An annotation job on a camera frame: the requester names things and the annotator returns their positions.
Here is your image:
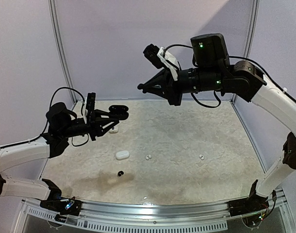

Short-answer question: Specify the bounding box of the aluminium front rail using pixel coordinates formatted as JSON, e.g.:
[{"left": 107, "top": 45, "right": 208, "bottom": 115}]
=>
[{"left": 15, "top": 189, "right": 296, "bottom": 233}]

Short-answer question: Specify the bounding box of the white closed charging case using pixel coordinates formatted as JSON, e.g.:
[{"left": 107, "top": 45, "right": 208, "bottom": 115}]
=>
[{"left": 115, "top": 150, "right": 130, "bottom": 160}]

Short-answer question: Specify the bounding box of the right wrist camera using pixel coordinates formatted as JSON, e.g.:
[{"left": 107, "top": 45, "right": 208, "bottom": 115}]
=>
[{"left": 143, "top": 44, "right": 180, "bottom": 81}]

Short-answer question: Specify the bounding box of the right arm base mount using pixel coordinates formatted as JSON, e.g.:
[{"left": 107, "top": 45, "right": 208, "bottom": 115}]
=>
[{"left": 227, "top": 195, "right": 269, "bottom": 216}]

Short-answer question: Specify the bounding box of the left aluminium frame post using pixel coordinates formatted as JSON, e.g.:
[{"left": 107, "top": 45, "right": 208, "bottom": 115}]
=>
[{"left": 48, "top": 0, "right": 78, "bottom": 102}]

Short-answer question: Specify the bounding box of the white charging case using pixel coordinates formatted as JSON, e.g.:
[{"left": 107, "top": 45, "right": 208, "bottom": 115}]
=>
[
  {"left": 109, "top": 128, "right": 118, "bottom": 133},
  {"left": 115, "top": 150, "right": 130, "bottom": 160}
]

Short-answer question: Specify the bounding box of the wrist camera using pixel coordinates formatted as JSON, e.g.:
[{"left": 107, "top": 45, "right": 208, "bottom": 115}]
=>
[
  {"left": 143, "top": 44, "right": 180, "bottom": 81},
  {"left": 83, "top": 92, "right": 96, "bottom": 124}
]

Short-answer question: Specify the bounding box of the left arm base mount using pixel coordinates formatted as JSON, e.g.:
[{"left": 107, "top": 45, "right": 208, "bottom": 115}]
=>
[{"left": 40, "top": 197, "right": 83, "bottom": 216}]

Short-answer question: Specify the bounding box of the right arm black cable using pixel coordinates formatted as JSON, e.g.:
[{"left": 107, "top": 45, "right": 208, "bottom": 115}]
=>
[{"left": 162, "top": 43, "right": 296, "bottom": 219}]

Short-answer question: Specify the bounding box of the black charging case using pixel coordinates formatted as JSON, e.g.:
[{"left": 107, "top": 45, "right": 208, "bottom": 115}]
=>
[{"left": 108, "top": 105, "right": 129, "bottom": 120}]

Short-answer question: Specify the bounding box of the right aluminium frame post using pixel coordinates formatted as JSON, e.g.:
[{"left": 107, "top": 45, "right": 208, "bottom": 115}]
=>
[{"left": 231, "top": 0, "right": 260, "bottom": 104}]

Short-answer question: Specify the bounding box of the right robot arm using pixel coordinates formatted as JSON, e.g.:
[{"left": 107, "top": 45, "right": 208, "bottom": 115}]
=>
[{"left": 138, "top": 33, "right": 296, "bottom": 212}]

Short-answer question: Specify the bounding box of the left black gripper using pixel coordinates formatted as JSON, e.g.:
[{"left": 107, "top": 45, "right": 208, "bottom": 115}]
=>
[{"left": 60, "top": 109, "right": 119, "bottom": 140}]

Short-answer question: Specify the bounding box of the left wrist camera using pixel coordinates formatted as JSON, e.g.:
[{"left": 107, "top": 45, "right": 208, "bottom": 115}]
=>
[{"left": 83, "top": 92, "right": 96, "bottom": 124}]

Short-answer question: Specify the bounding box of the aluminium frame post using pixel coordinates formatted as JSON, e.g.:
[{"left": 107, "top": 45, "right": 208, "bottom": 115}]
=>
[
  {"left": 48, "top": 0, "right": 78, "bottom": 102},
  {"left": 231, "top": 0, "right": 260, "bottom": 104}
]

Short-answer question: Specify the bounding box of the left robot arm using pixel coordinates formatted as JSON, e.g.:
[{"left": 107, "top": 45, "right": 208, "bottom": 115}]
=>
[{"left": 0, "top": 102, "right": 129, "bottom": 211}]

